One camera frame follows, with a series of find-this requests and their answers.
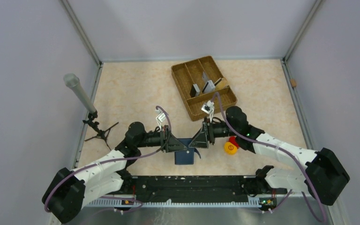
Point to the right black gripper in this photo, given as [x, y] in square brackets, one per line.
[200, 140]

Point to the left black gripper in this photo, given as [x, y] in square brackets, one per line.
[168, 142]

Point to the navy blue card holder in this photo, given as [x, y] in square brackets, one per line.
[186, 157]

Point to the dark grey credit card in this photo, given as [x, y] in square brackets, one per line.
[194, 91]

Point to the woven brown divided tray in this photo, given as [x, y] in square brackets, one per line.
[197, 80]

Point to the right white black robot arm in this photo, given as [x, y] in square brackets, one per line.
[318, 172]

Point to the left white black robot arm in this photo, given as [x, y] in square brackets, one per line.
[71, 190]

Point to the silver card in tray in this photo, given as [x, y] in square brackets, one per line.
[208, 87]

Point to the gold card in tray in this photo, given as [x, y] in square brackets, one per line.
[221, 83]

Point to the yellow round toy block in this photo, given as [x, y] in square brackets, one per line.
[230, 148]

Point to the red toy block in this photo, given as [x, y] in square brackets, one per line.
[232, 139]

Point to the small brown block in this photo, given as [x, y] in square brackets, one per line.
[293, 83]

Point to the grey microphone on tripod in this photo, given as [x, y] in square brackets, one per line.
[73, 82]

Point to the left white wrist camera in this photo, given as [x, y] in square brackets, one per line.
[161, 116]

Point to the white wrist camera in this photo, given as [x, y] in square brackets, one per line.
[161, 116]
[209, 109]

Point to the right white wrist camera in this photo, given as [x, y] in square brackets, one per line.
[209, 109]

